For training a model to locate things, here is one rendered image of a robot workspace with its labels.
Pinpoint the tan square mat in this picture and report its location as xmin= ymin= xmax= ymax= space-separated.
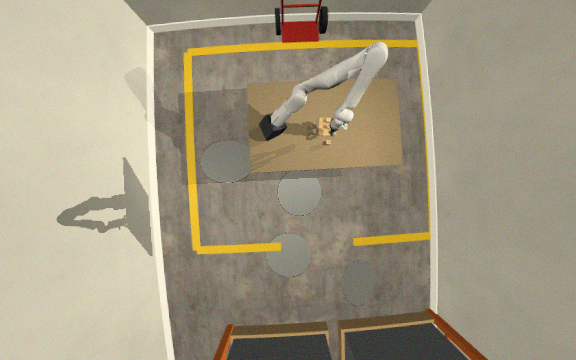
xmin=318 ymin=118 xmax=331 ymax=136

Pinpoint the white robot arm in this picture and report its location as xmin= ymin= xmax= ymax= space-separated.
xmin=271 ymin=42 xmax=388 ymax=131

